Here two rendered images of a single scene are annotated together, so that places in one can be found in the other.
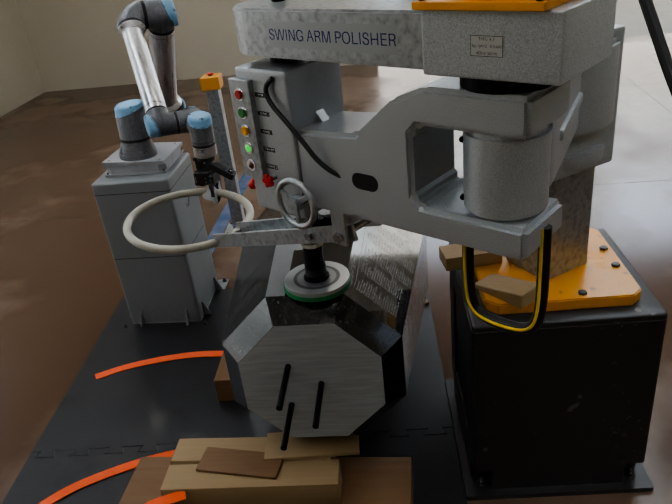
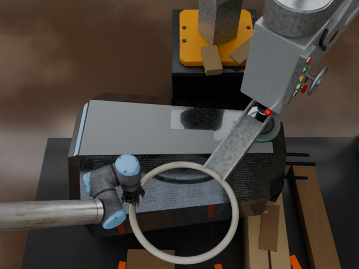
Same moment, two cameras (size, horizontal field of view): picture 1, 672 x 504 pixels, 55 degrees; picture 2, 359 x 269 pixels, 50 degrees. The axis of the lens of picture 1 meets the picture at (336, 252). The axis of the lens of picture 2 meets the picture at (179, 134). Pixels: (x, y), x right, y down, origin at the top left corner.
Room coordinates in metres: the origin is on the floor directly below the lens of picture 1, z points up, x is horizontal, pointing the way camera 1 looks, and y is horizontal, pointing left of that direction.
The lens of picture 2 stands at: (2.35, 1.16, 2.59)
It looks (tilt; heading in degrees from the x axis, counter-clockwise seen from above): 58 degrees down; 265
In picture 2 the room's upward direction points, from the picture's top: straight up
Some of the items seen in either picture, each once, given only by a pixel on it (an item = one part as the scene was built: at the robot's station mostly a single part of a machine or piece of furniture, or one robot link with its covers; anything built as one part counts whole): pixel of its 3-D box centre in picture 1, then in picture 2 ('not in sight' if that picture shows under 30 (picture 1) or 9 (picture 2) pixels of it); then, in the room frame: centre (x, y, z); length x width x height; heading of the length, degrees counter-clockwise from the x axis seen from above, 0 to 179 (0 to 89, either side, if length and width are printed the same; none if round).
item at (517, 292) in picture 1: (506, 285); (246, 50); (1.78, -0.53, 0.80); 0.20 x 0.10 x 0.05; 35
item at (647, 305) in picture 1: (540, 356); (212, 74); (1.94, -0.72, 0.37); 0.66 x 0.66 x 0.74; 85
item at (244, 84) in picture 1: (249, 129); (298, 76); (1.79, 0.20, 1.41); 0.08 x 0.03 x 0.28; 46
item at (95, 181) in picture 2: (192, 120); (101, 182); (2.59, 0.51, 1.24); 0.12 x 0.12 x 0.09; 20
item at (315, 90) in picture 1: (317, 141); (289, 50); (1.77, 0.01, 1.36); 0.36 x 0.22 x 0.45; 46
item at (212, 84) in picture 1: (226, 156); not in sight; (4.18, 0.65, 0.54); 0.20 x 0.20 x 1.09; 85
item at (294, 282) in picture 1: (316, 278); (259, 123); (1.83, 0.07, 0.89); 0.21 x 0.21 x 0.01
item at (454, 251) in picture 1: (470, 254); (211, 60); (2.01, -0.47, 0.81); 0.20 x 0.10 x 0.05; 93
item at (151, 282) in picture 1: (160, 240); not in sight; (3.25, 0.95, 0.43); 0.50 x 0.50 x 0.85; 82
